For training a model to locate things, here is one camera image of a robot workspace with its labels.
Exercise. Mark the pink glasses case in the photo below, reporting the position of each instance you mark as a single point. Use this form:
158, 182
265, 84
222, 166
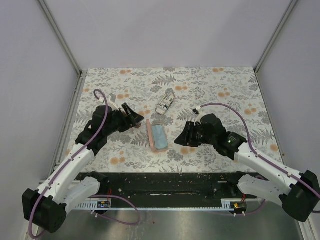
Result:
151, 141

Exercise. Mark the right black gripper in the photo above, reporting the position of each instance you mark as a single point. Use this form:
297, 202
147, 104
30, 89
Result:
187, 137

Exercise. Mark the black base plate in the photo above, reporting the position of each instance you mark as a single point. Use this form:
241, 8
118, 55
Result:
206, 185

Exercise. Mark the light blue cleaning cloth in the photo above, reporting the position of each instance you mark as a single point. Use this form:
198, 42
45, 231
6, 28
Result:
159, 137

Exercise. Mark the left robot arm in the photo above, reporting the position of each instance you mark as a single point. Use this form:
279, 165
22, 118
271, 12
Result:
48, 206

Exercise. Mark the flag print glasses case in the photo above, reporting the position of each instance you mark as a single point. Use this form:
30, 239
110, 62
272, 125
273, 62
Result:
165, 102

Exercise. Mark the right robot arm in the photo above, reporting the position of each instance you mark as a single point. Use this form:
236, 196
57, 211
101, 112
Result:
297, 193

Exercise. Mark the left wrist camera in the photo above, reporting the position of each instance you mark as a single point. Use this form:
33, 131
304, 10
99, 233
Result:
105, 121

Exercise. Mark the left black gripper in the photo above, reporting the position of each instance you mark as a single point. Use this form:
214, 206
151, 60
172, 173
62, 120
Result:
133, 118

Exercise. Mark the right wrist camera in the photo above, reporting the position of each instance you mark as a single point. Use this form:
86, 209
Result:
210, 122

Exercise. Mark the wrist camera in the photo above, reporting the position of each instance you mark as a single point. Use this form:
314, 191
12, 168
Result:
105, 121
210, 122

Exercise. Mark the floral table mat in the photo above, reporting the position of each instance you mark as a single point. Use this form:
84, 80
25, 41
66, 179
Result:
231, 93

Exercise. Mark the white slotted cable duct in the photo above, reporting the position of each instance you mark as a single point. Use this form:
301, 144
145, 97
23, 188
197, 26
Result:
162, 202

